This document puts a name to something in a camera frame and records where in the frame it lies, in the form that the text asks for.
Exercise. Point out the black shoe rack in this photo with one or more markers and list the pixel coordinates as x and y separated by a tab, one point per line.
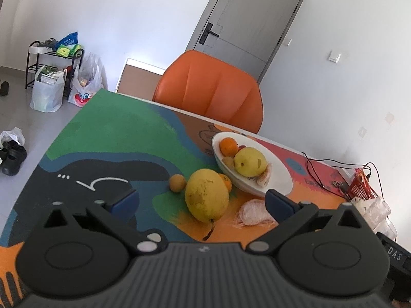
39	56

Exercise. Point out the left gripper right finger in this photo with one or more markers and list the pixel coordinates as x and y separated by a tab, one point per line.
293	218

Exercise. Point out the blue bag on rack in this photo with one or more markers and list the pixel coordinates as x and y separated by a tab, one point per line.
70	40

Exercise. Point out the orange chair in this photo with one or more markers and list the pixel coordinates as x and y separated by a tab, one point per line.
200	84

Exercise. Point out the white plastic bag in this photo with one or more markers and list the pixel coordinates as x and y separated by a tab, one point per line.
48	88

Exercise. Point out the small orange tangerine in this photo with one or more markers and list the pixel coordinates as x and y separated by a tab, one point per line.
226	181

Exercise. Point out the clear plastic cup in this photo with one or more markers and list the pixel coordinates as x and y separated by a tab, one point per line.
377	217

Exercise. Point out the key bunch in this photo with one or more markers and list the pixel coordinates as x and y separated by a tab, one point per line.
338	184

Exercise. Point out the large yellow mango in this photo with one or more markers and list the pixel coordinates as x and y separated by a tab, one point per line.
206	196

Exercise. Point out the cardboard box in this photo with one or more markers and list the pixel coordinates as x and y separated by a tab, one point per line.
139	79

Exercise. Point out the peeled pomelo segment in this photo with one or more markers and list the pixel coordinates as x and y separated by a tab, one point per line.
263	179
254	213

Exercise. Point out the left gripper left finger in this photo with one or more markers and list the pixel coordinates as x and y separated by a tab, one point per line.
107	220

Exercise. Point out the white tissue box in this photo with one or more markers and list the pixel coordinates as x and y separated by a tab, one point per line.
362	205

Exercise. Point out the red basket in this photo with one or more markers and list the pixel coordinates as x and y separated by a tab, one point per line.
360	187

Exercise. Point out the white oval bowl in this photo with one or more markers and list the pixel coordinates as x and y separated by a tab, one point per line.
280	179

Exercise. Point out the yellow pear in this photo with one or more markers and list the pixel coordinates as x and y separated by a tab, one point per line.
249	162

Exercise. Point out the black door handle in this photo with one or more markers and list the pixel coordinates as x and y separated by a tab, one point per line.
207	31

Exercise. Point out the grey door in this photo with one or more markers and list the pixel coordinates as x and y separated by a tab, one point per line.
250	32

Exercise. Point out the white wall switch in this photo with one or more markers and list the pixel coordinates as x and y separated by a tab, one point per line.
334	56

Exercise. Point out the printed plastic bag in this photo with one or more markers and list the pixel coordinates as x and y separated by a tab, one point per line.
88	79

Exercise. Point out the green box on rack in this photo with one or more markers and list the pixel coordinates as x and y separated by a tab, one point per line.
63	51

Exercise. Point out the orange in bowl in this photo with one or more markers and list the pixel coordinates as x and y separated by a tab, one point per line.
228	147

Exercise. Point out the small brown round fruit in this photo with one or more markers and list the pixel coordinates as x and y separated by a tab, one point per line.
177	183

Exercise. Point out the black shoes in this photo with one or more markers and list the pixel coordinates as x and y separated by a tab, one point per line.
12	157

